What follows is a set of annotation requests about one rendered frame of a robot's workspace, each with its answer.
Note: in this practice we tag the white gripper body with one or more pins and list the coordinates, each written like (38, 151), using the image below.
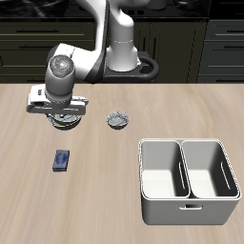
(79, 107)

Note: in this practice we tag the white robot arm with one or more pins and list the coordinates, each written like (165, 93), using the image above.
(101, 41)

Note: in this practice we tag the grey bowl with yellow rim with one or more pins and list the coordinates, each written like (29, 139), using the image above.
(65, 122)

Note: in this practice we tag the small grey fluted dish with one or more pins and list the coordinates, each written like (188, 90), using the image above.
(117, 119)

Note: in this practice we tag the small dark blue box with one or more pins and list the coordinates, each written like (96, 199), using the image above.
(61, 160)

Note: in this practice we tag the dark kitchen cupboards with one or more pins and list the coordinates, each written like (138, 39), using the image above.
(25, 47)

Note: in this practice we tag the black kitchen countertop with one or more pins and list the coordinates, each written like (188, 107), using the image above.
(31, 9)

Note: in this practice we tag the white basket with two bins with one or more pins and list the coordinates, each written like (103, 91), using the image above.
(190, 209)

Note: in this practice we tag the grey kitchen drawer cabinet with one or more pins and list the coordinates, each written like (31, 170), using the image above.
(222, 47)

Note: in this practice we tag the flat black base plate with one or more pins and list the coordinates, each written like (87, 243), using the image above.
(148, 67)

